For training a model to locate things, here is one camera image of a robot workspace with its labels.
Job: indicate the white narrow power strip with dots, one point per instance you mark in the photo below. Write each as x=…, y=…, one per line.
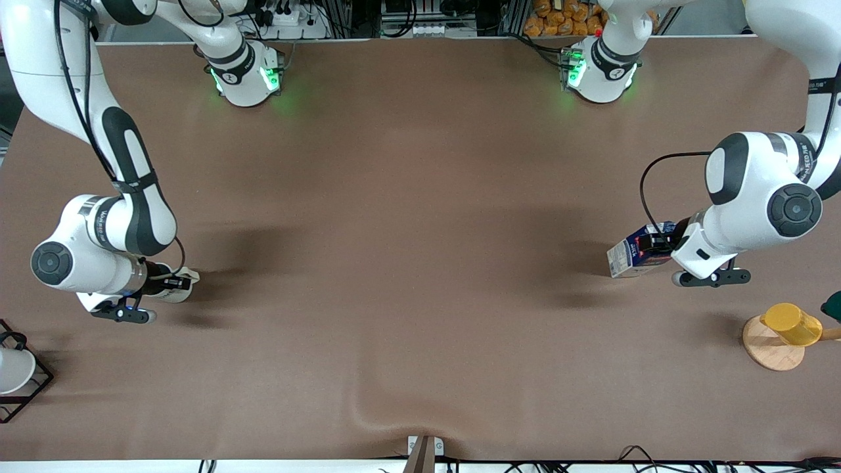
x=440, y=30

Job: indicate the round wooden cup stand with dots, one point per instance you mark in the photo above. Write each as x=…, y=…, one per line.
x=765, y=351

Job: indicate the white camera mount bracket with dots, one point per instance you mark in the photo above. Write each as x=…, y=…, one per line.
x=424, y=450

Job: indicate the blue milk carton green cap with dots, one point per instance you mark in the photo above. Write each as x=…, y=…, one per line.
x=624, y=259

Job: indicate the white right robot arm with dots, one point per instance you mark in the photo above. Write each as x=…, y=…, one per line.
x=98, y=223

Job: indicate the white power strip with plugs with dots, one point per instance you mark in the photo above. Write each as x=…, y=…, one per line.
x=292, y=20

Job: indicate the bag of orange bread rolls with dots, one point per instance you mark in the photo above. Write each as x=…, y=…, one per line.
x=558, y=20

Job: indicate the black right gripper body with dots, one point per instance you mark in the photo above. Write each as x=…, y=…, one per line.
x=155, y=278

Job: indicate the dark green cup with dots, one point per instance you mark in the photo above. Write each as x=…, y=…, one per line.
x=833, y=307

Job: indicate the yellow plastic cup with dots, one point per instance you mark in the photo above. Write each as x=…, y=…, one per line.
x=792, y=323

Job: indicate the grey ceramic mug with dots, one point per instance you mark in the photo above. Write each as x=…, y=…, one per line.
x=187, y=274

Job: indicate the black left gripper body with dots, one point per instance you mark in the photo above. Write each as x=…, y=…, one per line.
x=679, y=232

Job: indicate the white bowl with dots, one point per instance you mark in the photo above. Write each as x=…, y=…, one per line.
x=13, y=371

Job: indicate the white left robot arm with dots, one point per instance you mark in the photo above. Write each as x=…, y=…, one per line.
x=755, y=190

